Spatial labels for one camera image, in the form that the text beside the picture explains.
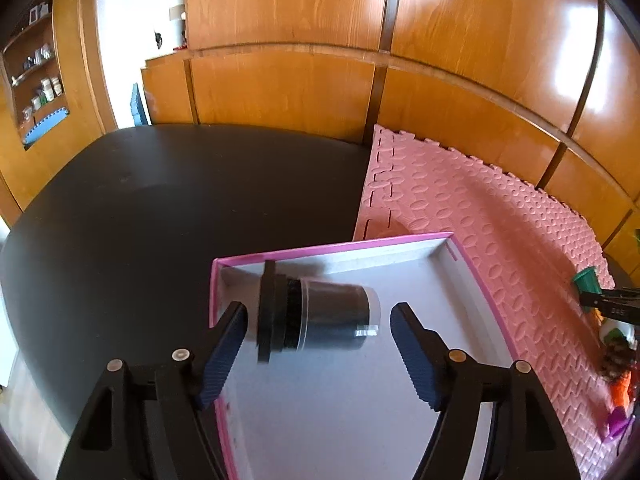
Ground orange linked cubes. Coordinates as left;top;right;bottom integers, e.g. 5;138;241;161
610;372;631;410

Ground dark brown ridged piece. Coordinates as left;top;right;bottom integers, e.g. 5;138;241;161
600;337;636;382

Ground green white round gadget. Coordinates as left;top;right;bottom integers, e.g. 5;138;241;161
599;318;637;349

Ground wooden cabinet with shelves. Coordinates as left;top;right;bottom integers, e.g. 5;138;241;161
1;0;117;224

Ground magenta plastic funnel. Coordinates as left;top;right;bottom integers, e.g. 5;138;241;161
604;406;634;441

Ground pink white cardboard box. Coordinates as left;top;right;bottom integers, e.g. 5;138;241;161
210;232;518;479

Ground black clear cylindrical container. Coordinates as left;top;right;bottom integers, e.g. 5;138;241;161
256;260;381;363

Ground pink foam puzzle mat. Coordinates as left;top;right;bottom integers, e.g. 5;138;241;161
355;126;616;479

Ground teal plastic funnel piece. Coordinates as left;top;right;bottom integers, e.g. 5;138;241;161
572;266;602;295

